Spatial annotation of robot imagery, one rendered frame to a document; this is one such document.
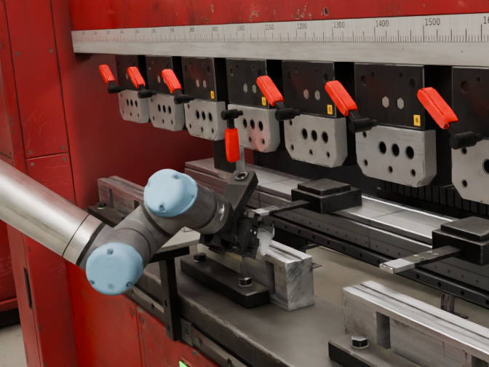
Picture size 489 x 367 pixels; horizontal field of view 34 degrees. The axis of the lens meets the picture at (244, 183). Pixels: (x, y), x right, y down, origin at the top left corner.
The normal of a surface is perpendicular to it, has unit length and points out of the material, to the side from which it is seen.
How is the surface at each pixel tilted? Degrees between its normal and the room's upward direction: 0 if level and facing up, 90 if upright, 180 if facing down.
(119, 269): 90
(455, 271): 90
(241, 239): 60
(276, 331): 0
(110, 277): 90
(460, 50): 90
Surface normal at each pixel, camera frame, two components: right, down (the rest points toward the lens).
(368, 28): -0.87, 0.17
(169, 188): -0.50, -0.29
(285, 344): -0.07, -0.97
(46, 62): 0.49, 0.15
